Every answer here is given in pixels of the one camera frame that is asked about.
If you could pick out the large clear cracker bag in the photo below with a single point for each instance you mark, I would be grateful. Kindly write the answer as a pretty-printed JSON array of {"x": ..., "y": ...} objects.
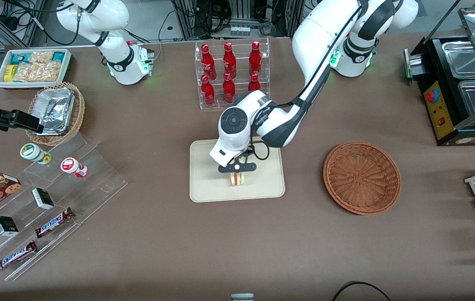
[{"x": 36, "y": 72}]

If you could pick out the triangle sandwich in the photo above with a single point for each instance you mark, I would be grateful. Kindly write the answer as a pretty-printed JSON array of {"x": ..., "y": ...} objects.
[{"x": 239, "y": 179}]

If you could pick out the red lid yogurt bottle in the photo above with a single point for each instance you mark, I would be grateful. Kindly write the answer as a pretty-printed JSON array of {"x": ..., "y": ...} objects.
[{"x": 72, "y": 166}]

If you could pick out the red rocker switch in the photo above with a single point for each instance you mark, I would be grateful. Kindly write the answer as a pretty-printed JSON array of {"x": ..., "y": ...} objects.
[{"x": 442, "y": 121}]

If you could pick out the large brown wicker basket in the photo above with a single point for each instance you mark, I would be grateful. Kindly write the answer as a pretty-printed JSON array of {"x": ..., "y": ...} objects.
[{"x": 362, "y": 177}]

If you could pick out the snickers chocolate bar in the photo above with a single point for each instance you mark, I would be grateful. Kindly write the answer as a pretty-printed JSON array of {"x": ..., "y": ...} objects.
[
  {"x": 53, "y": 223},
  {"x": 15, "y": 256}
]

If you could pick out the green lid yogurt bottle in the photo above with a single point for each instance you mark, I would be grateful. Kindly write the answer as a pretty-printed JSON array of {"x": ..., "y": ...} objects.
[{"x": 32, "y": 152}]

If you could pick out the clear acrylic bottle rack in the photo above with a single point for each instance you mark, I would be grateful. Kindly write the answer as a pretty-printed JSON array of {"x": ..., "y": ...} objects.
[{"x": 241, "y": 42}]

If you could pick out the white snack bin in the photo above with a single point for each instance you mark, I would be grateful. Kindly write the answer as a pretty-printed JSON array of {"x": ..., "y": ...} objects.
[{"x": 28, "y": 85}]

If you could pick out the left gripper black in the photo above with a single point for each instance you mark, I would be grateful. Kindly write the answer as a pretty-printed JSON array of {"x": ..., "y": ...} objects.
[{"x": 247, "y": 153}]

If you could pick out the teal snack packet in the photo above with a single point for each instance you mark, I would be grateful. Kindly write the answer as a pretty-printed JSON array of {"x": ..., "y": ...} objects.
[
  {"x": 58, "y": 56},
  {"x": 19, "y": 57}
]

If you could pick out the silver foil containers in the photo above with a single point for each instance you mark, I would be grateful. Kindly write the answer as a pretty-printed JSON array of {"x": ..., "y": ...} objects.
[{"x": 53, "y": 108}]

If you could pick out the white power strip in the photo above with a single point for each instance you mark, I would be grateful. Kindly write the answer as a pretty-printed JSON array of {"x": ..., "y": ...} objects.
[{"x": 240, "y": 30}]

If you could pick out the aluminium equipment rack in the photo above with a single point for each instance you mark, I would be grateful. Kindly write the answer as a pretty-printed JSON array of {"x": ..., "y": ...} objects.
[{"x": 204, "y": 16}]

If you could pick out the yellow snack packet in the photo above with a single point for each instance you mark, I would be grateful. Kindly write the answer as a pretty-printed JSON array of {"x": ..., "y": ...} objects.
[{"x": 9, "y": 73}]

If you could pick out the small black box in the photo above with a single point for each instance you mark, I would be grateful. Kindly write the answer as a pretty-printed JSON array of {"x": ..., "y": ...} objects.
[
  {"x": 43, "y": 198},
  {"x": 5, "y": 225}
]

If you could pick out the grey mount block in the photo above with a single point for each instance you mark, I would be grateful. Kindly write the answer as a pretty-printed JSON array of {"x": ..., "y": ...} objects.
[{"x": 242, "y": 297}]

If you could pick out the clear acrylic stepped stand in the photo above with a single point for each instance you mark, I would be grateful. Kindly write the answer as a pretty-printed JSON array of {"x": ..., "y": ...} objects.
[{"x": 95, "y": 184}]

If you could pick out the small brown wicker basket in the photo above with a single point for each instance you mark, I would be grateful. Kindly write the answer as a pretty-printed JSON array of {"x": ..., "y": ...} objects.
[{"x": 79, "y": 113}]

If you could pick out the red cola bottle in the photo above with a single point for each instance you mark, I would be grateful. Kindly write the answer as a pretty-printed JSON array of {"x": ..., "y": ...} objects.
[
  {"x": 207, "y": 60},
  {"x": 228, "y": 88},
  {"x": 255, "y": 58},
  {"x": 254, "y": 83},
  {"x": 229, "y": 60},
  {"x": 207, "y": 91}
]

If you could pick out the black food warmer machine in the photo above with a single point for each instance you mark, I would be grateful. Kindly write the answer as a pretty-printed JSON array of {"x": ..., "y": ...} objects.
[{"x": 438, "y": 113}]

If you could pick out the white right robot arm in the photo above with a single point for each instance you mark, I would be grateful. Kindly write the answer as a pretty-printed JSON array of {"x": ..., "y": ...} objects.
[{"x": 95, "y": 16}]

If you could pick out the red warmer knob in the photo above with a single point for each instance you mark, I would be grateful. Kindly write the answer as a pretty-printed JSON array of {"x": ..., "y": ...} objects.
[{"x": 432, "y": 96}]

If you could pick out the cream plastic tray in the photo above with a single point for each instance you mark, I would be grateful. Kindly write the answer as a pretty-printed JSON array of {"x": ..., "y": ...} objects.
[{"x": 212, "y": 184}]

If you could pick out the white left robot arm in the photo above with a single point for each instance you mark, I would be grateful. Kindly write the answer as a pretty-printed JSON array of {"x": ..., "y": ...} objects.
[{"x": 316, "y": 33}]

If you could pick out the small clear cracker bag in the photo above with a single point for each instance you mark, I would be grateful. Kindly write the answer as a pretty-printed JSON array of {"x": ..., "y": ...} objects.
[{"x": 41, "y": 57}]

